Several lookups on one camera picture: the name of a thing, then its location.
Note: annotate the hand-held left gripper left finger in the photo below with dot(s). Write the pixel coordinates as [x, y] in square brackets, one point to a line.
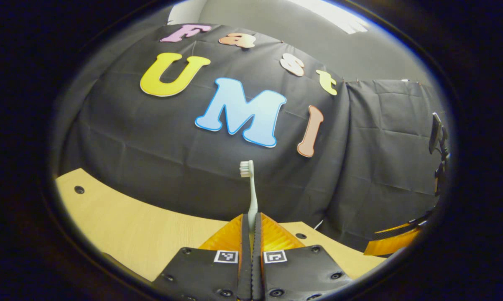
[245, 259]

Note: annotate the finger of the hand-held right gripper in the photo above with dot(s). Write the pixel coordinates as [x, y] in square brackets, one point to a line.
[395, 230]
[387, 247]

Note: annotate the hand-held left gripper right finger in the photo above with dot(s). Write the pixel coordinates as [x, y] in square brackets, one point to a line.
[256, 259]

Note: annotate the pale blue toothbrush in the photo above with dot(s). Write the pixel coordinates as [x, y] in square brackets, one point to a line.
[253, 196]

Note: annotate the light wooden desktop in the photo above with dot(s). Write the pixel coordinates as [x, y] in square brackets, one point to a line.
[130, 225]

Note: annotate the black backdrop cloth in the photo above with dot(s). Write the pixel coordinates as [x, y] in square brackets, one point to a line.
[151, 159]

